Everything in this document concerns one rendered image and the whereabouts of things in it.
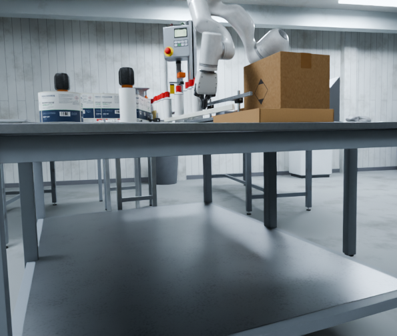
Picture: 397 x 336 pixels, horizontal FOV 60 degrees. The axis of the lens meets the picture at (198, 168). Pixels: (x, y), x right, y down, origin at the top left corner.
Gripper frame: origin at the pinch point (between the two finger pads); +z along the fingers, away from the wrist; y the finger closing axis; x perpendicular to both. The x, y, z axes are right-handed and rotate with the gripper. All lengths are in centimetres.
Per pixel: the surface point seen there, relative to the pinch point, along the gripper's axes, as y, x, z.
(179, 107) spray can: 0.8, -30.3, 9.5
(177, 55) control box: -6, -62, -15
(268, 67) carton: -17.1, 21.7, -21.5
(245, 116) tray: 13, 60, -12
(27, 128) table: 69, 71, -12
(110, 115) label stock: 35, -53, 21
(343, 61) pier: -489, -427, 9
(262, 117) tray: 12, 68, -14
